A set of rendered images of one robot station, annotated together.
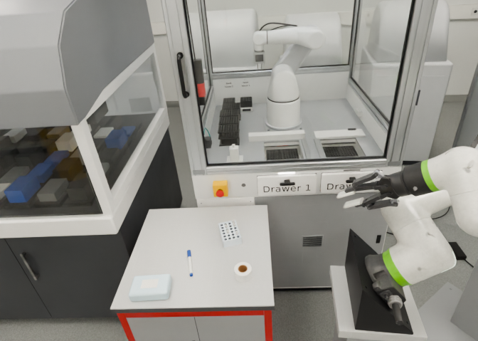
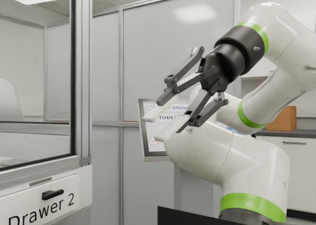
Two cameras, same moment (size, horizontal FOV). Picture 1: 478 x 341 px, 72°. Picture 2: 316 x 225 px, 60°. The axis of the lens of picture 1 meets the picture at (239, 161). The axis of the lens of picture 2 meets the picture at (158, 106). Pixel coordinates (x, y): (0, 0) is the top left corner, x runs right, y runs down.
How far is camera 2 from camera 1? 1.01 m
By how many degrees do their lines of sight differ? 73
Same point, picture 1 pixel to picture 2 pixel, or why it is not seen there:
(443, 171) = (270, 19)
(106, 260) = not seen: outside the picture
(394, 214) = (209, 137)
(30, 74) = not seen: outside the picture
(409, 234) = (243, 150)
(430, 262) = (285, 167)
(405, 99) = (84, 69)
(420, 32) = not seen: outside the picture
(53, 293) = not seen: outside the picture
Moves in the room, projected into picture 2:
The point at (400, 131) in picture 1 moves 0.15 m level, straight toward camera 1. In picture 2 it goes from (84, 112) to (106, 112)
